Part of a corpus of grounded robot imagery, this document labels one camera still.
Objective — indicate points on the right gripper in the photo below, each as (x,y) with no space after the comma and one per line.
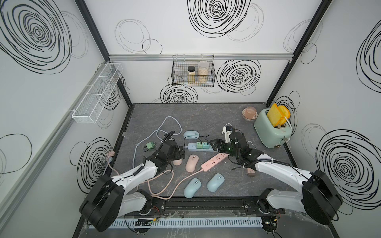
(218,142)

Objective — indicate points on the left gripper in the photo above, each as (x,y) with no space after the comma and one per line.
(178,155)

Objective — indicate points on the green charger plug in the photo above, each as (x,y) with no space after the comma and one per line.
(151,145)

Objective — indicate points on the pink mouse sideways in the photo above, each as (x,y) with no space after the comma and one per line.
(191,163)

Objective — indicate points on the pink charger plug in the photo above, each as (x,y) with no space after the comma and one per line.
(251,172)

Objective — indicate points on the light green charger cube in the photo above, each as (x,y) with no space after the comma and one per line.
(199,145)

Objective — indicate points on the blue power strip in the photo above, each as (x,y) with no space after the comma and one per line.
(192,147)

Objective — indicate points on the teal charger cube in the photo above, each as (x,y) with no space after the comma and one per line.
(205,145)

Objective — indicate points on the pink power strip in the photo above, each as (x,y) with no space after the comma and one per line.
(213,161)

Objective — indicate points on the light blue mouse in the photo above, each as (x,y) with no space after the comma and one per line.
(215,182)
(193,186)

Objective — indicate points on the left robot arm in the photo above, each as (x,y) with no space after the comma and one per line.
(110,197)

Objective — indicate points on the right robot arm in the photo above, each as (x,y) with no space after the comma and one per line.
(314,194)

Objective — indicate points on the pink mouse upright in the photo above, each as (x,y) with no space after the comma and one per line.
(177,162)

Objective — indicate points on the blue mouse behind strip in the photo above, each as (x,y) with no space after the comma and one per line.
(191,135)

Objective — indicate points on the pink glass bowl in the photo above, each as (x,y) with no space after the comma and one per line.
(250,113)

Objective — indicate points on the mint green toaster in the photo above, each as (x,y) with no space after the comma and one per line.
(271,137)

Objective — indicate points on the yellow toast slice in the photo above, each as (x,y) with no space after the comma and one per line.
(278,115)

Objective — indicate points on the brown lid spice jar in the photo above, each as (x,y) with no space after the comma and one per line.
(191,75)

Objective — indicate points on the white lid tall jar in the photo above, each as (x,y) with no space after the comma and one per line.
(203,72)

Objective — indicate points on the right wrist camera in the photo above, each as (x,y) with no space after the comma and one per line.
(227,130)

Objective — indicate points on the grey cable duct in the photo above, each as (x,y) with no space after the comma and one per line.
(166,223)

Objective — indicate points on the black wire basket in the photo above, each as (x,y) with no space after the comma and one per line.
(180,65)

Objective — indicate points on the white wire shelf basket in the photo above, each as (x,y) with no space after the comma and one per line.
(95,100)

